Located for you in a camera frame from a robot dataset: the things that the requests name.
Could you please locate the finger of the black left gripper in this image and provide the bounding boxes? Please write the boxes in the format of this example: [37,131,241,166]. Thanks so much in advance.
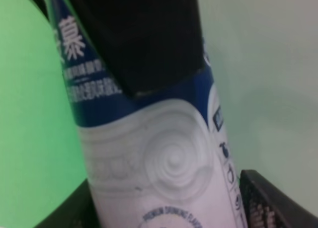
[68,0,203,97]

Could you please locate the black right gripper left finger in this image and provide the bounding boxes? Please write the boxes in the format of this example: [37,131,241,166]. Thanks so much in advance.
[36,180,100,228]

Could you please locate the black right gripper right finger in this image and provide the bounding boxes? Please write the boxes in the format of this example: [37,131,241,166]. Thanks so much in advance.
[239,170,318,228]

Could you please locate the blue capped yogurt drink bottle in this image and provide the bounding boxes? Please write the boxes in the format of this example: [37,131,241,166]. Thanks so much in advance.
[43,0,247,228]

